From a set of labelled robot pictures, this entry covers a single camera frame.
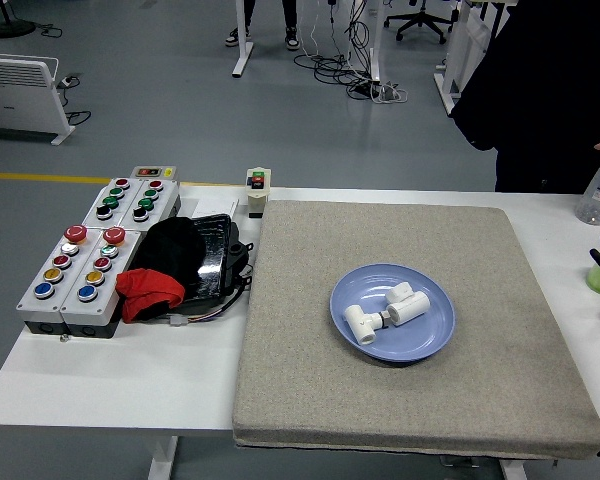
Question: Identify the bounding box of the clear plastic bottle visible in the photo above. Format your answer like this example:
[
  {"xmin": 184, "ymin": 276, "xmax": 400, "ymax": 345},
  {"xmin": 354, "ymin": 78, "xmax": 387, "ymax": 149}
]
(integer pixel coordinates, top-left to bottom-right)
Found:
[{"xmin": 574, "ymin": 152, "xmax": 600, "ymax": 226}]

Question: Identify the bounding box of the plain white pipe tee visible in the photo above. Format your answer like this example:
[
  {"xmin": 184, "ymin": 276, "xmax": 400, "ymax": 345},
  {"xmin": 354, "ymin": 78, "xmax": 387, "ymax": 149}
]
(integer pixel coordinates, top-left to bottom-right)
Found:
[{"xmin": 384, "ymin": 282, "xmax": 431, "ymax": 329}]

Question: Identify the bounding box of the white pipe tee metal insert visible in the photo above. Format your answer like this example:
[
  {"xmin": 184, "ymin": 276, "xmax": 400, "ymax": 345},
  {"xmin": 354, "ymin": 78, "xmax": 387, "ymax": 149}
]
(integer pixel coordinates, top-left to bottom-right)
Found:
[{"xmin": 343, "ymin": 303, "xmax": 392, "ymax": 347}]

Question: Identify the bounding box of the blue plate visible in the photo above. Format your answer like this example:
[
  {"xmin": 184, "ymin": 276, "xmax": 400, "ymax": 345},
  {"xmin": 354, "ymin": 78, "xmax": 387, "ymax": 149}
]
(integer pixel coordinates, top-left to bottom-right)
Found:
[{"xmin": 328, "ymin": 263, "xmax": 456, "ymax": 365}]

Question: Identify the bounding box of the white desk with side panel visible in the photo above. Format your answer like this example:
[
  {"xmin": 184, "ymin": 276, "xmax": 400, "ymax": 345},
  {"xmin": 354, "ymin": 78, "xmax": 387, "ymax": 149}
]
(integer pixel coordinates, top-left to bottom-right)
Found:
[{"xmin": 432, "ymin": 0, "xmax": 504, "ymax": 116}]

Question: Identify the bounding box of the black office chair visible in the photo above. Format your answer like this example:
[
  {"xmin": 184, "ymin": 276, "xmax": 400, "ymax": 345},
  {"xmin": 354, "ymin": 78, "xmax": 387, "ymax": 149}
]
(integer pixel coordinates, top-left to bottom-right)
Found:
[{"xmin": 383, "ymin": 0, "xmax": 459, "ymax": 46}]

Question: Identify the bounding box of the grey-brown mat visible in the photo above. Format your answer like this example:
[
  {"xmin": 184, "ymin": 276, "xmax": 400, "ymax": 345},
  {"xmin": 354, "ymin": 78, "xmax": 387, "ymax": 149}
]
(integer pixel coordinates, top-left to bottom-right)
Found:
[{"xmin": 231, "ymin": 199, "xmax": 600, "ymax": 460}]

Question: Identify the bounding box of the background person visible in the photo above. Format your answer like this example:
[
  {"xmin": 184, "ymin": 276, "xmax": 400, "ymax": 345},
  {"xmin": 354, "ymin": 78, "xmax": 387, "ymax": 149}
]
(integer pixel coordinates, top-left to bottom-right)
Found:
[{"xmin": 224, "ymin": 0, "xmax": 301, "ymax": 52}]

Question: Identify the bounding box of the white paper card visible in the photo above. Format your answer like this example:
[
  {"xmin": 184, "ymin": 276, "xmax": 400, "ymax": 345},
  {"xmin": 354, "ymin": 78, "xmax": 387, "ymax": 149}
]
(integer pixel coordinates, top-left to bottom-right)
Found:
[{"xmin": 182, "ymin": 197, "xmax": 241, "ymax": 221}]

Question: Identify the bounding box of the black cloth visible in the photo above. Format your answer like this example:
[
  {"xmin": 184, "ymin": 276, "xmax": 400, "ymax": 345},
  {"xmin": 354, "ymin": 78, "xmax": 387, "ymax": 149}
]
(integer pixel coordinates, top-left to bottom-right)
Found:
[{"xmin": 129, "ymin": 216, "xmax": 207, "ymax": 296}]

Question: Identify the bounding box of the small four-button control box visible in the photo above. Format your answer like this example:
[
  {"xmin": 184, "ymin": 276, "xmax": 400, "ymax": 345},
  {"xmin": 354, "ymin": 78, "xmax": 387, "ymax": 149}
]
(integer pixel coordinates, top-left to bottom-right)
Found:
[
  {"xmin": 81, "ymin": 177, "xmax": 144, "ymax": 229},
  {"xmin": 117, "ymin": 178, "xmax": 182, "ymax": 232}
]

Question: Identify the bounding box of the red cloth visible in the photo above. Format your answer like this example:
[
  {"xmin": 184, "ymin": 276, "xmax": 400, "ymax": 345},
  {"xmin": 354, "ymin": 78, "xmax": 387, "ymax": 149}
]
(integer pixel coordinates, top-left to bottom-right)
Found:
[{"xmin": 115, "ymin": 268, "xmax": 187, "ymax": 324}]

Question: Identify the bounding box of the white table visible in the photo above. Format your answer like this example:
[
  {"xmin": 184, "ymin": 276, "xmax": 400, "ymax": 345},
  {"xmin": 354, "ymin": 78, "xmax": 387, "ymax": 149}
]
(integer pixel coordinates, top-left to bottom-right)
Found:
[{"xmin": 0, "ymin": 182, "xmax": 600, "ymax": 480}]

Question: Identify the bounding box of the large five-button control box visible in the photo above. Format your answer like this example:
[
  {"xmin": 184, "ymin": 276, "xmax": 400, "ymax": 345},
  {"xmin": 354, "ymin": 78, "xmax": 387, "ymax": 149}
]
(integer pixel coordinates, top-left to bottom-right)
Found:
[
  {"xmin": 59, "ymin": 225, "xmax": 142, "ymax": 340},
  {"xmin": 15, "ymin": 223, "xmax": 101, "ymax": 335}
]

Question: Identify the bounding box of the white panel heater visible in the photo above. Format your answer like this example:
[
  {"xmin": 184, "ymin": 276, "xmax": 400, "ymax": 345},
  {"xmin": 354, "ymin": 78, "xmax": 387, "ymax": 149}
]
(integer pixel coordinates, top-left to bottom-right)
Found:
[{"xmin": 0, "ymin": 51, "xmax": 76, "ymax": 147}]

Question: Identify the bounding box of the black round stand base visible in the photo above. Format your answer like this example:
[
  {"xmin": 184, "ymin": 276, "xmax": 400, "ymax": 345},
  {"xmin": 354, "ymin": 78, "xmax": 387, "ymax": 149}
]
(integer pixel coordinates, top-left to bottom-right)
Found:
[{"xmin": 0, "ymin": 0, "xmax": 36, "ymax": 39}]

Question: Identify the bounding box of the black floor cable bundle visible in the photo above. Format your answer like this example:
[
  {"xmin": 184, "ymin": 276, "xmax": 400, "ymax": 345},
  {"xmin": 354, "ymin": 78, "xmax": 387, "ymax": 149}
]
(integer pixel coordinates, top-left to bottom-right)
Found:
[{"xmin": 292, "ymin": 0, "xmax": 381, "ymax": 101}]

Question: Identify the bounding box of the beige start-stop switch box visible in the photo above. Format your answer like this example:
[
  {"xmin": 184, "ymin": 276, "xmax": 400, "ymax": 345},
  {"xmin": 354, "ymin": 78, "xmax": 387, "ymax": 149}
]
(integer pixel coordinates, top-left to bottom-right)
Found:
[{"xmin": 244, "ymin": 167, "xmax": 273, "ymax": 220}]

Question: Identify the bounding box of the white desk frame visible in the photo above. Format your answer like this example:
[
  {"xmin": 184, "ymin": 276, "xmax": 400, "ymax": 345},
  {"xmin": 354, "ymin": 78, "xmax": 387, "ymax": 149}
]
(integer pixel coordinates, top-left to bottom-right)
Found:
[{"xmin": 231, "ymin": 0, "xmax": 382, "ymax": 84}]

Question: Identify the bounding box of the black cable with white connector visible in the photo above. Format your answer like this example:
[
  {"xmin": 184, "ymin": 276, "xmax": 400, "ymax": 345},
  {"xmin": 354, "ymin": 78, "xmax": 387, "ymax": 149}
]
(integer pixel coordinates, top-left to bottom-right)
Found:
[{"xmin": 152, "ymin": 279, "xmax": 254, "ymax": 327}]

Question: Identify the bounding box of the flat grey switch box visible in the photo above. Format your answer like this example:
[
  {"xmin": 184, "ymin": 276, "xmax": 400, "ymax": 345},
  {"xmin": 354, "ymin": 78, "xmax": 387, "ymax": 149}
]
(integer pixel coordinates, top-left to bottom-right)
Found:
[{"xmin": 129, "ymin": 165, "xmax": 179, "ymax": 182}]

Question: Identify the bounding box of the heater power cable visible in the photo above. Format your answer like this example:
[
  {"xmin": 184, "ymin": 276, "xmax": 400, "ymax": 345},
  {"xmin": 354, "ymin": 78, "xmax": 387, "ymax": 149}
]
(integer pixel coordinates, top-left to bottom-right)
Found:
[{"xmin": 54, "ymin": 73, "xmax": 92, "ymax": 126}]

